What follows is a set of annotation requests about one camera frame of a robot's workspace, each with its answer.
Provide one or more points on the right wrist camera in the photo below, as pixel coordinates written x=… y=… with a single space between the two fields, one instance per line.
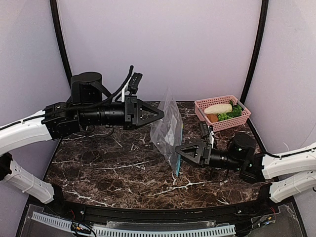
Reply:
x=204 y=129

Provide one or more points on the black frame post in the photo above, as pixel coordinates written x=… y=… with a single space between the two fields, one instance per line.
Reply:
x=60 y=39
x=256 y=50

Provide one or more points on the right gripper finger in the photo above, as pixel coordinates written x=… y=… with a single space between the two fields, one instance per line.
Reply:
x=192 y=158
x=195 y=147

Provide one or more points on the left black frame post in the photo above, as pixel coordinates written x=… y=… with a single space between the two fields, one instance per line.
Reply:
x=60 y=39

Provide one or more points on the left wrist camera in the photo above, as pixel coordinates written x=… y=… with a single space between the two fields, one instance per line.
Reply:
x=134 y=83

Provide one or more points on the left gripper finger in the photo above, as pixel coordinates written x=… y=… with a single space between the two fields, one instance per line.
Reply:
x=140 y=122
x=148 y=111

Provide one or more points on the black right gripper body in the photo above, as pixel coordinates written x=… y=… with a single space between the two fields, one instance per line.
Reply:
x=206 y=154

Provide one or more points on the black front table rail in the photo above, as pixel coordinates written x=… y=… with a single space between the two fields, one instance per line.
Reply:
x=235 y=213

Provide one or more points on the brown fried food piece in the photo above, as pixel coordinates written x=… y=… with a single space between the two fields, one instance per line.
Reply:
x=212 y=118

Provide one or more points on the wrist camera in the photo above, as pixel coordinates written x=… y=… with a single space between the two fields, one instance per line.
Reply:
x=204 y=129
x=134 y=83

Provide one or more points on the white slotted cable duct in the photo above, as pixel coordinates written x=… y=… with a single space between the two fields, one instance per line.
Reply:
x=121 y=229

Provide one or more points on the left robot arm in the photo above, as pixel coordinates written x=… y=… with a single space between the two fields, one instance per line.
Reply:
x=91 y=104

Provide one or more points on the pink plastic basket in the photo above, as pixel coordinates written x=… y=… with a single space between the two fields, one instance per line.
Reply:
x=200 y=105

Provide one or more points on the right black frame post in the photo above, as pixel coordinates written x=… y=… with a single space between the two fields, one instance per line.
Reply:
x=256 y=50

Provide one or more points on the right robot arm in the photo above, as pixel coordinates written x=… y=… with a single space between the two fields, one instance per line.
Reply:
x=240 y=156

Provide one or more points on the clear zip top bag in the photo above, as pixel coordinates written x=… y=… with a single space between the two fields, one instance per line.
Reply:
x=166 y=133

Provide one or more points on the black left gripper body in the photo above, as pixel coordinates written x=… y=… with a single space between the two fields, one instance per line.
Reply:
x=131 y=113

